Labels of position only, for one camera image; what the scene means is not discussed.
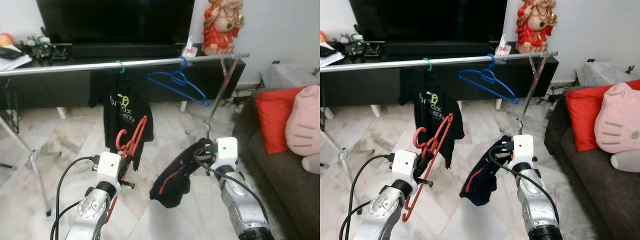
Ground red plastic hanger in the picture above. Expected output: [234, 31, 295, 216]
[402, 113, 455, 223]
[105, 115, 149, 223]

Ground navy garment red stripe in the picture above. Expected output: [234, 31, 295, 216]
[460, 135, 513, 207]
[150, 137, 213, 208]

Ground blue plastic hanger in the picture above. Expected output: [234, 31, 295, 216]
[458, 53, 520, 105]
[148, 56, 211, 107]

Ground power strip with green light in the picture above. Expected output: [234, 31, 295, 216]
[537, 85, 563, 106]
[231, 87, 252, 108]

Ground black t-shirt green logo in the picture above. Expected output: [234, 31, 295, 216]
[398, 67, 466, 168]
[89, 70, 155, 171]

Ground red cushion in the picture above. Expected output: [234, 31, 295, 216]
[255, 86, 307, 155]
[566, 79, 640, 152]

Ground dark brown sofa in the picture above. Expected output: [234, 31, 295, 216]
[232, 87, 321, 240]
[544, 85, 640, 240]

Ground white tissue box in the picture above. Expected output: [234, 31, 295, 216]
[495, 34, 512, 56]
[181, 36, 198, 58]

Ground pink cat face cushion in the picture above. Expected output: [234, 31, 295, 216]
[594, 82, 640, 155]
[285, 84, 321, 157]

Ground grey totoro plush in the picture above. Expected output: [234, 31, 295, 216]
[301, 152, 321, 175]
[610, 150, 640, 173]

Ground black television console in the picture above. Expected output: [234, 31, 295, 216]
[320, 47, 560, 108]
[0, 47, 247, 111]

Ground grey folded cloth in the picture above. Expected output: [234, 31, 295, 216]
[575, 61, 636, 87]
[260, 62, 321, 91]

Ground silver clothes rack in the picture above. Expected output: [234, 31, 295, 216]
[320, 50, 560, 216]
[0, 52, 251, 217]

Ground black soundbar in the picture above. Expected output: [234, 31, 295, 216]
[70, 43, 183, 58]
[384, 41, 496, 56]

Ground red laughing buddha figurine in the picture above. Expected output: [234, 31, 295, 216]
[515, 0, 558, 54]
[202, 0, 246, 56]

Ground green circuit board electronics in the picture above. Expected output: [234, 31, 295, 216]
[22, 35, 71, 61]
[340, 32, 385, 57]

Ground white paper sheets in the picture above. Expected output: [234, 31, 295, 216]
[320, 44, 341, 67]
[0, 47, 32, 71]

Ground black flat television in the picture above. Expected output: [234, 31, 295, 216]
[349, 0, 508, 43]
[36, 0, 196, 46]

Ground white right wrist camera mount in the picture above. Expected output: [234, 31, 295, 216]
[210, 137, 238, 168]
[510, 134, 536, 166]

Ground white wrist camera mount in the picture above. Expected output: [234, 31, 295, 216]
[95, 152, 122, 183]
[510, 134, 536, 166]
[210, 137, 238, 168]
[391, 150, 418, 182]

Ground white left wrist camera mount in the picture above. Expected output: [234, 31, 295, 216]
[391, 150, 418, 182]
[95, 152, 122, 183]

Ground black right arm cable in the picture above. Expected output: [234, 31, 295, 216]
[489, 145, 561, 226]
[194, 147, 261, 221]

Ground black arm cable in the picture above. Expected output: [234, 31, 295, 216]
[50, 156, 98, 240]
[489, 145, 561, 226]
[340, 154, 396, 240]
[194, 147, 261, 221]

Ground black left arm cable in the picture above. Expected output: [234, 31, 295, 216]
[50, 156, 98, 240]
[340, 154, 396, 240]

